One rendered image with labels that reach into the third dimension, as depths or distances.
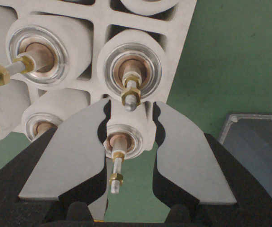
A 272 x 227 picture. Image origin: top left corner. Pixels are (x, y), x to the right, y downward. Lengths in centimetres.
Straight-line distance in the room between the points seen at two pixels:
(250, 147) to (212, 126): 14
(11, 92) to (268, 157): 58
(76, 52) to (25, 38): 6
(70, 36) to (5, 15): 14
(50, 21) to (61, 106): 12
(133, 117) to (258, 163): 38
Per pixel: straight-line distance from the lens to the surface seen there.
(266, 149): 53
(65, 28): 23
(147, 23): 27
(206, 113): 58
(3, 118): 32
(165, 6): 21
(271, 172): 50
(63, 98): 29
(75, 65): 23
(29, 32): 23
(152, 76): 21
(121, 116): 25
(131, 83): 16
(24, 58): 21
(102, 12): 28
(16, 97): 35
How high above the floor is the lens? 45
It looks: 59 degrees down
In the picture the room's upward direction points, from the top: 179 degrees clockwise
